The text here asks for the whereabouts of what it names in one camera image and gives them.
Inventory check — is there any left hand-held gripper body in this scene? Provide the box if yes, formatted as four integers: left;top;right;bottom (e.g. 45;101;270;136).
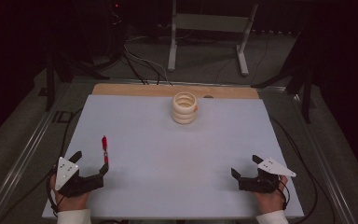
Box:
54;156;104;198

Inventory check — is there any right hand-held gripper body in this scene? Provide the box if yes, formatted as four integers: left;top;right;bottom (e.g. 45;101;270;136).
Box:
238;157;297;194

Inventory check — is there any red pen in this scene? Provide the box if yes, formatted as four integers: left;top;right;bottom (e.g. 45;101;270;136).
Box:
101;135;110;165

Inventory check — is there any cream ribbed pen holder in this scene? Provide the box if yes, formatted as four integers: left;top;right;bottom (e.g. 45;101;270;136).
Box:
171;91;199;126

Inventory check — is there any person's right hand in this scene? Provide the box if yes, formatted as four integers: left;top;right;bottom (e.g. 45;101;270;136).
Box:
253;175;289;216

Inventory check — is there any person's left hand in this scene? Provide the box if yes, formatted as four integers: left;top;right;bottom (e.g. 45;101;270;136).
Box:
49;174;90;214

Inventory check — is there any white table mat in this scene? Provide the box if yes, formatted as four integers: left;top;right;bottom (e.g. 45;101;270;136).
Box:
41;94;305;220

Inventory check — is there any black tripod stand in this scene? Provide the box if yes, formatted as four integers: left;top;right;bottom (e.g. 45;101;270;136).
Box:
44;43;110;113
250;31;317;124

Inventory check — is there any black equipment stand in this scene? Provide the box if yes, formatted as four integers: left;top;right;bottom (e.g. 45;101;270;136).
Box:
104;0;129;64

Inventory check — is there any white metal stand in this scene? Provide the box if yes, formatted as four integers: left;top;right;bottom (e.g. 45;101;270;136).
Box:
167;0;259;77

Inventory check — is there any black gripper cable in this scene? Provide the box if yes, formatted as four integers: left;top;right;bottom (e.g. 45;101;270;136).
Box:
0;106;85;224
268;114;337;224

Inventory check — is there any aluminium floor rail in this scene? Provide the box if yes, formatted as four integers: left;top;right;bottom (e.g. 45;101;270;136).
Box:
287;92;358;224
0;81;73;224

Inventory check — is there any black floor cable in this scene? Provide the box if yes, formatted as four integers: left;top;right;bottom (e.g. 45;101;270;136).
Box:
121;50;162;86

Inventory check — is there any white floor cable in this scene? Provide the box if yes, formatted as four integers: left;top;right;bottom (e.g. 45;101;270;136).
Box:
123;46;172;86

